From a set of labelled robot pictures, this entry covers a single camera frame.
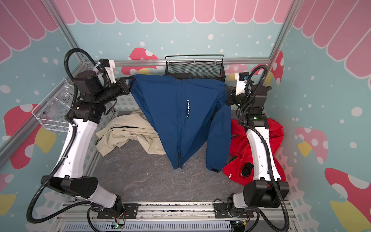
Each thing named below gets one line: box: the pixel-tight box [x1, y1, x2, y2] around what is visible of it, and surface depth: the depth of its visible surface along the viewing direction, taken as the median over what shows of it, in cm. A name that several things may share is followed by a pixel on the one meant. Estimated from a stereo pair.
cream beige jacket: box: [96, 111, 166, 158], surface depth 98 cm
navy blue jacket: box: [128, 74, 232, 173], surface depth 74 cm
